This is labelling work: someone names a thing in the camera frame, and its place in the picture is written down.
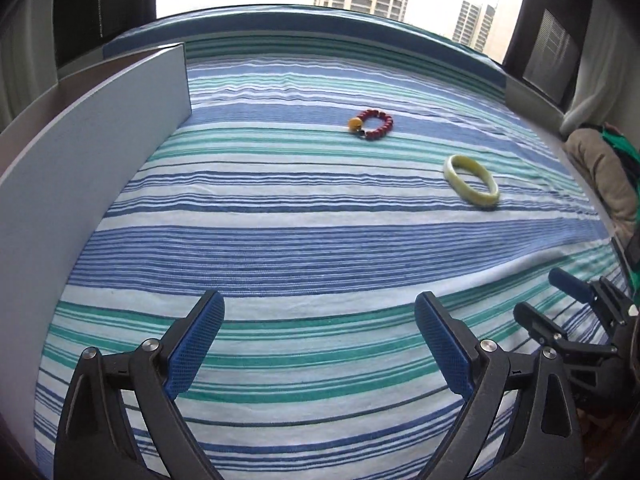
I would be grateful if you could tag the window blind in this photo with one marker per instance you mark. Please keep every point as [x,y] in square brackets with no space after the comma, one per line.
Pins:
[550,50]

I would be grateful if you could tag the grey board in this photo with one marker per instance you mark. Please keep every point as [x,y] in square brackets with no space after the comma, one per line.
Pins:
[75,185]

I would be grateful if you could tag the white curtain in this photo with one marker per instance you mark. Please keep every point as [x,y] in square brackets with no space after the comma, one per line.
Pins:
[610,60]

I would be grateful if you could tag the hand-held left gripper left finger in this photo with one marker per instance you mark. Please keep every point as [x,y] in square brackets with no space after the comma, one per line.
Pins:
[192,345]

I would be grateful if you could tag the grey ledge panel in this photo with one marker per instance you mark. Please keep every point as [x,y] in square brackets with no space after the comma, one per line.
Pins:
[535,105]

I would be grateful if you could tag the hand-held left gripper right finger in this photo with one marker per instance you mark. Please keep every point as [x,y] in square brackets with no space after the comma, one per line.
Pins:
[445,345]

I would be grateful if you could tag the pale curtain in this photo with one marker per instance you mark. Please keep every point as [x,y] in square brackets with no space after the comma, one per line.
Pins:
[25,50]

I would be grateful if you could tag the green cloth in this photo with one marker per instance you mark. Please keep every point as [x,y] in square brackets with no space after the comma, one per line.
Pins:
[625,142]

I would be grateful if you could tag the small apartment building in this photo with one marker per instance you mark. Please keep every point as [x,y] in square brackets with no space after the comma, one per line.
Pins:
[475,25]

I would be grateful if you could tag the striped bed sheet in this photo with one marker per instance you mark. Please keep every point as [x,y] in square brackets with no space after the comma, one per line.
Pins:
[300,240]

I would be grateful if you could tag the pale jade bangle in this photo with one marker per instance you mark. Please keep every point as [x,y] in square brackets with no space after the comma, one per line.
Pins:
[465,189]

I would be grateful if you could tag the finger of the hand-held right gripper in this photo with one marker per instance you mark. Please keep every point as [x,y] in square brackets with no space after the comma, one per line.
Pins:
[540,330]
[567,282]

